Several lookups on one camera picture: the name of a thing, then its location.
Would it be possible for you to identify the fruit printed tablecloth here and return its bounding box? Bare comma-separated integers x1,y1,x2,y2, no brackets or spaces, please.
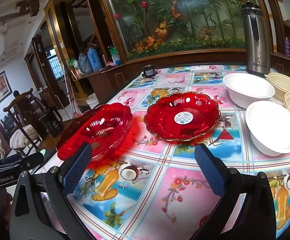
32,65,290,240

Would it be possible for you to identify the white foam bowl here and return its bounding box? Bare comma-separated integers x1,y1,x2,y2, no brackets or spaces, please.
222,74,276,109

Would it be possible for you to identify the grey-blue jug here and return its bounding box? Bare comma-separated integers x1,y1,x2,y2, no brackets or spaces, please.
78,52,93,74

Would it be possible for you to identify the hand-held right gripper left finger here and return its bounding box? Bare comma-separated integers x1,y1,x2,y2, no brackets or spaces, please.
10,142,93,240

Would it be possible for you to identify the black stool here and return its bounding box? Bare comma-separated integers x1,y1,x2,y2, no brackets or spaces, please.
38,106,64,138

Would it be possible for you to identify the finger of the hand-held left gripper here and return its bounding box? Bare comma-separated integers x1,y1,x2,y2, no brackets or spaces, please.
0,150,45,174

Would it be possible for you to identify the floral glass wall panel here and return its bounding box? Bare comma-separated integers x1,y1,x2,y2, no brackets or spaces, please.
102,0,261,60

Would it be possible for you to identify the white round plate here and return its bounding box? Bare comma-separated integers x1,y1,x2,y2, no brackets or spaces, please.
245,101,290,157

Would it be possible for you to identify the small black device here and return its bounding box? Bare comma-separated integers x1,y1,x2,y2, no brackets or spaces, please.
141,65,157,78

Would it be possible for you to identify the wooden chair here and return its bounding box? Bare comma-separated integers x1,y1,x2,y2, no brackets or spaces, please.
3,88,47,158

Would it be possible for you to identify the white bucket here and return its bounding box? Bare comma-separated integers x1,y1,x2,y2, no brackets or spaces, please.
86,93,100,110

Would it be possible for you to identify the stainless steel thermos flask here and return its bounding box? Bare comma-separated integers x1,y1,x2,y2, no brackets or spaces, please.
240,1,272,78

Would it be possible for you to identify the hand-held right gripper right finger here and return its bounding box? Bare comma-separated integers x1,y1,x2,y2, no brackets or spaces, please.
194,143,278,240

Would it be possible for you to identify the blue thermos jug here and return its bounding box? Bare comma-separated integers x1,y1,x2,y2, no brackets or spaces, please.
87,44,103,72

